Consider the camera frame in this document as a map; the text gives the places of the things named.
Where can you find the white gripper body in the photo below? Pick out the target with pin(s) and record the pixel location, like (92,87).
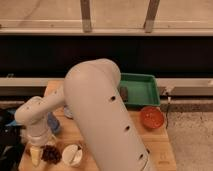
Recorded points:
(39,140)

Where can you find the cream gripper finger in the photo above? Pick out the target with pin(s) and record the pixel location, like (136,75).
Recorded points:
(36,154)

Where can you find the dark red grape bunch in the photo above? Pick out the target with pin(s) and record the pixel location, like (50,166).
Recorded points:
(51,154)

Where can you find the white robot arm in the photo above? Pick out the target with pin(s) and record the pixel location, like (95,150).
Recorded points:
(90,91)

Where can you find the blue sponge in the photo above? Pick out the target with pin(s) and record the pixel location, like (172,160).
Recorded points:
(53,123)

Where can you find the black chair at left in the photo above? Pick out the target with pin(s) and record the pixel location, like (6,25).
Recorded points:
(11,148)

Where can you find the white tipped cup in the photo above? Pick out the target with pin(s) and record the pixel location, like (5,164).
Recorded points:
(72,155)

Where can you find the grey blue crumpled cloth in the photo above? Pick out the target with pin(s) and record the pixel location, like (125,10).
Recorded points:
(67,112)

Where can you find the brown chocolate bar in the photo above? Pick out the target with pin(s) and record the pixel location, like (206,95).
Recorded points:
(124,93)

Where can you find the green plastic tray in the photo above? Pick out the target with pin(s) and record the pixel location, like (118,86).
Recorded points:
(142,90)

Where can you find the orange bowl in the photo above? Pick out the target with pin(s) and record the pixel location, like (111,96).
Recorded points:
(151,117)

